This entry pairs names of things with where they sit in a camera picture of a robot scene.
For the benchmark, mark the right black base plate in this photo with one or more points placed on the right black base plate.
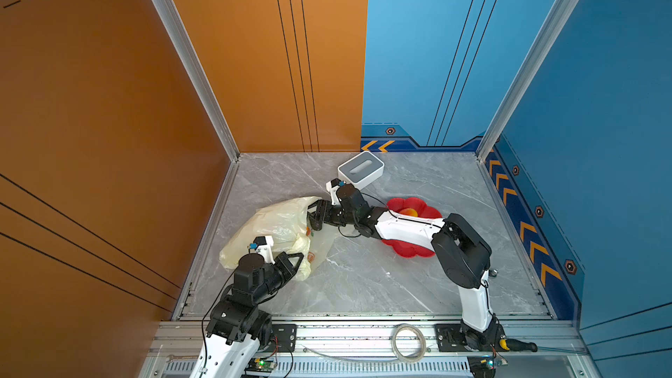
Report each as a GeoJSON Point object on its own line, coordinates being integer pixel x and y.
{"type": "Point", "coordinates": [461, 338]}

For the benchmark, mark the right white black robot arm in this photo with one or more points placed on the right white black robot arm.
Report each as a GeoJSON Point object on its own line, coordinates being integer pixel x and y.
{"type": "Point", "coordinates": [463, 254]}

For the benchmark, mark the right green circuit board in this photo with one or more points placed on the right green circuit board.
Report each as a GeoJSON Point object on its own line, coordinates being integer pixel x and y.
{"type": "Point", "coordinates": [485, 367]}

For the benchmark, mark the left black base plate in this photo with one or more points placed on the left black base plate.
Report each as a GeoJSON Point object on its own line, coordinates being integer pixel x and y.
{"type": "Point", "coordinates": [281, 338]}

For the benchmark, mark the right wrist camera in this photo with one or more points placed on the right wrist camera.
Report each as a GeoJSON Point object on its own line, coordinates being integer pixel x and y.
{"type": "Point", "coordinates": [332, 187]}

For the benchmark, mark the white grey tissue box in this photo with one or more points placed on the white grey tissue box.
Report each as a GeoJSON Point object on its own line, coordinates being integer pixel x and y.
{"type": "Point", "coordinates": [361, 170]}

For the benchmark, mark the aluminium rail frame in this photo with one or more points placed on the aluminium rail frame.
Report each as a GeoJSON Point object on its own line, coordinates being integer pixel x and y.
{"type": "Point", "coordinates": [359, 346]}

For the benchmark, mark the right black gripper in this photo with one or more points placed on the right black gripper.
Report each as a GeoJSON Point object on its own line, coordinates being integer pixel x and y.
{"type": "Point", "coordinates": [322, 206]}

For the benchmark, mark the red orange peach fruit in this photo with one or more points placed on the red orange peach fruit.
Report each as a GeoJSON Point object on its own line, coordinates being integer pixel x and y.
{"type": "Point", "coordinates": [409, 212]}

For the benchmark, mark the red flower-shaped plate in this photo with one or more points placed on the red flower-shaped plate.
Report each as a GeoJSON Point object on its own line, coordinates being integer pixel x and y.
{"type": "Point", "coordinates": [413, 207]}

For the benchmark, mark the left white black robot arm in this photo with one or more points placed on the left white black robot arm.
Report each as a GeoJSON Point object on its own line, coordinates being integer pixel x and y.
{"type": "Point", "coordinates": [237, 328]}

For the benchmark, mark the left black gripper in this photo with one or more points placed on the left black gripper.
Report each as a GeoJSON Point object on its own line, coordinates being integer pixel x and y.
{"type": "Point", "coordinates": [286, 269]}

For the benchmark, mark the coiled clear tube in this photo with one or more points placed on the coiled clear tube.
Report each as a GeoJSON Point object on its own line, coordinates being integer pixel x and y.
{"type": "Point", "coordinates": [408, 344]}

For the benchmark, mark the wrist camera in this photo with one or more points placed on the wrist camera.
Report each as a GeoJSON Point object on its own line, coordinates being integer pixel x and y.
{"type": "Point", "coordinates": [332, 187]}
{"type": "Point", "coordinates": [263, 245]}

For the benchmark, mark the green circuit board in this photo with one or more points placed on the green circuit board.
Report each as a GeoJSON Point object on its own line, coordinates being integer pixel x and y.
{"type": "Point", "coordinates": [260, 367]}
{"type": "Point", "coordinates": [485, 367]}

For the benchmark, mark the left green circuit board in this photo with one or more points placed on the left green circuit board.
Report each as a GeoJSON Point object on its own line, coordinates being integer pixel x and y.
{"type": "Point", "coordinates": [260, 367]}

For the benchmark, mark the yellow black screwdriver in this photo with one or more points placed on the yellow black screwdriver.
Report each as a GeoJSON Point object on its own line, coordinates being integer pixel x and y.
{"type": "Point", "coordinates": [514, 345]}

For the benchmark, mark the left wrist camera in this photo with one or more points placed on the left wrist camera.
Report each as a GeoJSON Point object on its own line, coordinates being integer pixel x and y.
{"type": "Point", "coordinates": [263, 245]}

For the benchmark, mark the cream plastic bag orange prints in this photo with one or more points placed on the cream plastic bag orange prints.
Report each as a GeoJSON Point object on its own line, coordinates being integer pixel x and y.
{"type": "Point", "coordinates": [286, 222]}

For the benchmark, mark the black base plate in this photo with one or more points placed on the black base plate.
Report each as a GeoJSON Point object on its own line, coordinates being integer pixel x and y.
{"type": "Point", "coordinates": [461, 338]}
{"type": "Point", "coordinates": [281, 338]}

